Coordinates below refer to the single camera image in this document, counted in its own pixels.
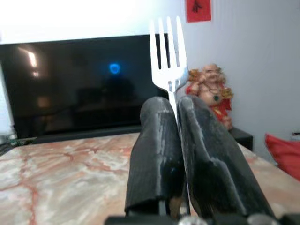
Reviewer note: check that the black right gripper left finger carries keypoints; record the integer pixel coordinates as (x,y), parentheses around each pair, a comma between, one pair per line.
(152,150)

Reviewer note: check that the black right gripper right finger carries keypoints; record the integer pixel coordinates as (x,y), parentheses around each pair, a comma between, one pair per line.
(211,164)

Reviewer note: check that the silver metal fork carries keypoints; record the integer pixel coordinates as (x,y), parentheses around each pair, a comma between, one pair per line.
(168,56)

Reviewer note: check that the black stand under figurine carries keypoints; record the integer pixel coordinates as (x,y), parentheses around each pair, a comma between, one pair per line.
(241,138)

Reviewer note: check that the laughing Buddha figurine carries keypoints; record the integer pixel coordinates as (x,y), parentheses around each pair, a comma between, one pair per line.
(214,91)

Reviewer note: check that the red cushion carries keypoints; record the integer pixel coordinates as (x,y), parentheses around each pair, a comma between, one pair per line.
(284,154)

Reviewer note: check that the black flat screen television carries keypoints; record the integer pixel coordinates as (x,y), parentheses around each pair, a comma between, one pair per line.
(77,86)

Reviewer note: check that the red paper wall decoration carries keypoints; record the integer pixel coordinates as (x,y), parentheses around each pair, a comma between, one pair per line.
(198,9)

